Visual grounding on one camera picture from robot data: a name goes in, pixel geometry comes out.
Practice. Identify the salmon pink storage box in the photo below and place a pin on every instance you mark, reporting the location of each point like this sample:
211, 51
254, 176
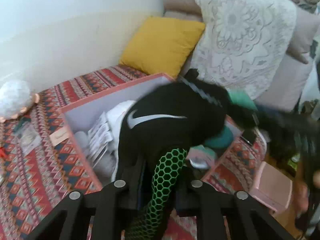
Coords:
82, 114

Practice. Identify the grey hedgehog plush toy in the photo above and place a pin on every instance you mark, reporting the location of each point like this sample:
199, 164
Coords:
17, 98

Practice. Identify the small beige card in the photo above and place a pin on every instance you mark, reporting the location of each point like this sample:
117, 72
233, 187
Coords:
59, 136

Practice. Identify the clear packaged item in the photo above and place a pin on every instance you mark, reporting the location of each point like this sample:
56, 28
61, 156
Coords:
28, 138

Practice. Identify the white lace pillow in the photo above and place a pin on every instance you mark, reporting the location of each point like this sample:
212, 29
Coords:
243, 43

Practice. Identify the pink stool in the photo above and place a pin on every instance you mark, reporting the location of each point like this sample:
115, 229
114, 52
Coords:
272, 188

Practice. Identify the black phone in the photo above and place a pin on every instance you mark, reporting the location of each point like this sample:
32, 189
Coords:
248, 136

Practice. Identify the black nike sock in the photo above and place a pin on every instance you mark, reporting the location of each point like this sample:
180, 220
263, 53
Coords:
163, 167

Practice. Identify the yellow cushion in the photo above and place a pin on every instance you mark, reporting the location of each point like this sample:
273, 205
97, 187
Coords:
162, 45

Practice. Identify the teal glasses case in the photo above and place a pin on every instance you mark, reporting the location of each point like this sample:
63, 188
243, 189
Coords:
222, 140

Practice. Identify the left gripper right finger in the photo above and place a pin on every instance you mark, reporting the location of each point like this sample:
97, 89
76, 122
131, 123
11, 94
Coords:
224, 216

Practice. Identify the white dog plush red bib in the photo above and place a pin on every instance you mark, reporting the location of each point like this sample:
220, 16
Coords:
108, 165

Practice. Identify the patterned red bedspread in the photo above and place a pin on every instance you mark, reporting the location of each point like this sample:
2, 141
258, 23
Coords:
36, 183

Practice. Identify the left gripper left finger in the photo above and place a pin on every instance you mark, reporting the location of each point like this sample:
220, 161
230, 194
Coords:
100, 214

